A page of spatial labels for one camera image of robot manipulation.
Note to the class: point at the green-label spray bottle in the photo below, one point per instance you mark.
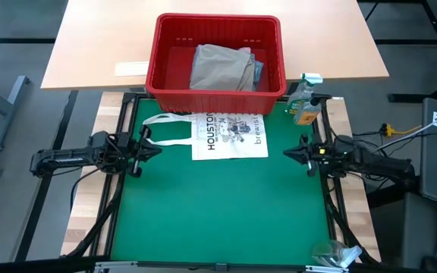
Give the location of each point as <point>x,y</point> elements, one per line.
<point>298,102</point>

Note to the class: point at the orange-label pump bottle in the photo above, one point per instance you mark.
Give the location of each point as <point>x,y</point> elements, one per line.
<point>307,117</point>

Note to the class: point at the light wooden desk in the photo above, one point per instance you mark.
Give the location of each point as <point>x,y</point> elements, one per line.
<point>101,38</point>

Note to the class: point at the grey metal desk leg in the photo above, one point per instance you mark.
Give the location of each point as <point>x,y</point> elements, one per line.
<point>6,110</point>

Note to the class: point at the black table frame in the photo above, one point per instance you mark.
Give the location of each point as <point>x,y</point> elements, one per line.
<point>129,96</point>

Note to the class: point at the clear spray bottle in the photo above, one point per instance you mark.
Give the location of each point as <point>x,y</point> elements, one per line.
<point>336,256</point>

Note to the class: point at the silver aluminium bracket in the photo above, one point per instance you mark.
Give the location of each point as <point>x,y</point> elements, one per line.
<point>326,269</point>
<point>114,265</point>

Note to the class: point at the red plastic laundry bin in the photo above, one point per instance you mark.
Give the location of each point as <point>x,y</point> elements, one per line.
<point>218,30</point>

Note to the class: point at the green table mat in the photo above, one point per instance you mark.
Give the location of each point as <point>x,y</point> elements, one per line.
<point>222,208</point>

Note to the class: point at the black desk foot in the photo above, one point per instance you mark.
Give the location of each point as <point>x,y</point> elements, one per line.
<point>412,98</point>

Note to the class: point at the white paper label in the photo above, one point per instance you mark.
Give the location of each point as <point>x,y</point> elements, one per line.
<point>131,68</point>

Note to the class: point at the white printed tote bag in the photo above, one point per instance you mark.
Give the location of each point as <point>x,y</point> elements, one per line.
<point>233,136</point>

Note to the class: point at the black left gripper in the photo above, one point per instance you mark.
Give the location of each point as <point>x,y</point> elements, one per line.
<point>129,149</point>

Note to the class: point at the khaki trousers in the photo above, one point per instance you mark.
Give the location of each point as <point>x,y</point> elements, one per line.
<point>218,68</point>

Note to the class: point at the light blue jeans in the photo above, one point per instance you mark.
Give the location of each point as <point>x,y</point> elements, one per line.
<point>258,74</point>

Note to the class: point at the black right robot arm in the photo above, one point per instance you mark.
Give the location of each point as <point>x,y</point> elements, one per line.
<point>374,159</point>

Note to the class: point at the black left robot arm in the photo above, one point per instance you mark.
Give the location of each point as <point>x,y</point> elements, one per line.
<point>70,155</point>

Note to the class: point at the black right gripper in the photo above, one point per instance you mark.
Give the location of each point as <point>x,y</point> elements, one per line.
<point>324,153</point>

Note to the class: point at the black frame strut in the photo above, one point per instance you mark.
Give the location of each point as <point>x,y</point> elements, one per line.
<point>345,231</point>
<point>97,227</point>

